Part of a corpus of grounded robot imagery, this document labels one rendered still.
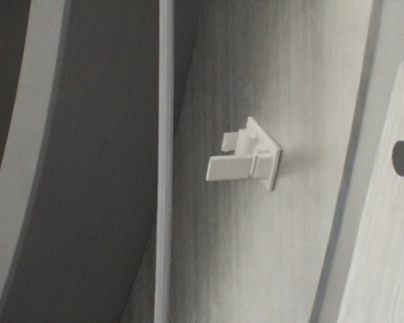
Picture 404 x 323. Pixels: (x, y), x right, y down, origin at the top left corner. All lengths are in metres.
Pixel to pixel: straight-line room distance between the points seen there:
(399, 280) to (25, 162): 0.19
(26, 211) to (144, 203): 0.04
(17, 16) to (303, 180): 0.96
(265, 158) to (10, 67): 0.93
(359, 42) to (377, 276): 0.07
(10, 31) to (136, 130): 0.88
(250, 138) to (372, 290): 0.09
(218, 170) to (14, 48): 0.94
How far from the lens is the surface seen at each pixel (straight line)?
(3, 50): 1.87
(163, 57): 0.95
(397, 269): 0.87
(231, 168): 0.94
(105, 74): 0.99
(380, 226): 0.87
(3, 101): 1.85
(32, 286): 1.03
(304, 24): 0.93
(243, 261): 0.97
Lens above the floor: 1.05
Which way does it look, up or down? 5 degrees down
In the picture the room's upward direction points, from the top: 1 degrees counter-clockwise
